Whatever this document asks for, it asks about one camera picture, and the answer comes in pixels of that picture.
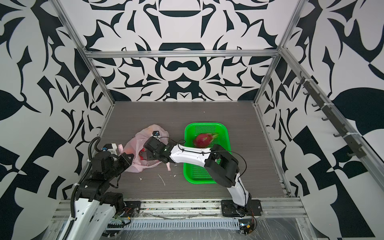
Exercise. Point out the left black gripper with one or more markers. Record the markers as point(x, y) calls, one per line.
point(126, 162)

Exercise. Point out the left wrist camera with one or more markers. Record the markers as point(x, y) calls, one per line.
point(112, 148)

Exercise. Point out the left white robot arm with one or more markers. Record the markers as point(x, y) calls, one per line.
point(92, 205)

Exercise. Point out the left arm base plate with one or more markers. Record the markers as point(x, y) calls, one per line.
point(130, 209)

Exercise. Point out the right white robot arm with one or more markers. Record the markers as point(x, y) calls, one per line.
point(221, 165)

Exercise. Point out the pink plastic bag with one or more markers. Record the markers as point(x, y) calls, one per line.
point(136, 146)

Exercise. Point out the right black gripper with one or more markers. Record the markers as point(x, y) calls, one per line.
point(150, 156)

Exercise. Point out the aluminium frame rail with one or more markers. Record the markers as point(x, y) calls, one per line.
point(180, 54)

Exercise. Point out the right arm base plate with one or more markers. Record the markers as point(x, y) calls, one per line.
point(231, 210)

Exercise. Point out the white slotted cable duct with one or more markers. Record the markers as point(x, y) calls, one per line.
point(185, 224)

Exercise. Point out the small circuit board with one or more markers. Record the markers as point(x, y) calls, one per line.
point(247, 226)

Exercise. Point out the red dragon fruit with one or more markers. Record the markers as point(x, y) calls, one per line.
point(204, 140)

